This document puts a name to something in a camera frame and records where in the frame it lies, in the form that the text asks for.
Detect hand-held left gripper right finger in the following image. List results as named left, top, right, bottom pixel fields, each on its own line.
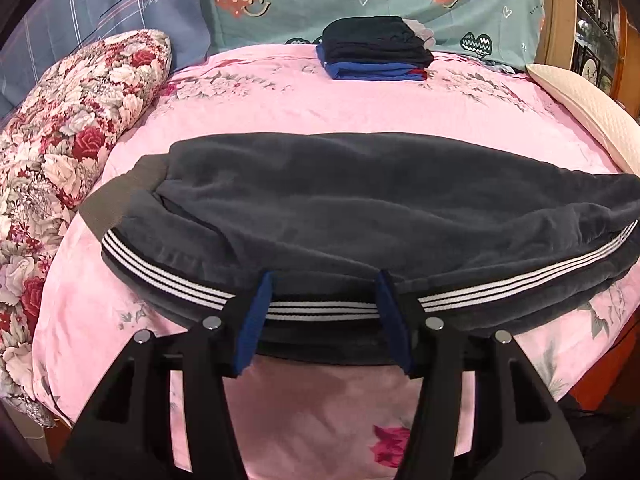
left=375, top=269, right=587, bottom=480

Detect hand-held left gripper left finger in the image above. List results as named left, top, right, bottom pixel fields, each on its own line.
left=57, top=271, right=273, bottom=480

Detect dark grey striped pants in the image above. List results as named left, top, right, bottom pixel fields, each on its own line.
left=80, top=131, right=640, bottom=367

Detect pink floral bedsheet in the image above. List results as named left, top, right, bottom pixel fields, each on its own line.
left=32, top=42, right=640, bottom=480

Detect blue folded clothes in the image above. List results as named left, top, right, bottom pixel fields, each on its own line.
left=316, top=45, right=427, bottom=81

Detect red floral pillow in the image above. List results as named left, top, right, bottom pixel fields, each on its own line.
left=0, top=29, right=173, bottom=428

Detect black folded clothes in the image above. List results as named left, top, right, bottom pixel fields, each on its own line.
left=322, top=16, right=434, bottom=67

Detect grey folded cloth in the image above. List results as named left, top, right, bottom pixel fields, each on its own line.
left=405, top=20, right=437, bottom=52

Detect cream textured pillow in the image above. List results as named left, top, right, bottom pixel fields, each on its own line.
left=526, top=62, right=640, bottom=177

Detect wooden display cabinet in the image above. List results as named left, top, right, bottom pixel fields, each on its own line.
left=535, top=0, right=640, bottom=111

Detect blue plaid pillow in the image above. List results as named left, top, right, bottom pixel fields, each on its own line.
left=0, top=0, right=213, bottom=117

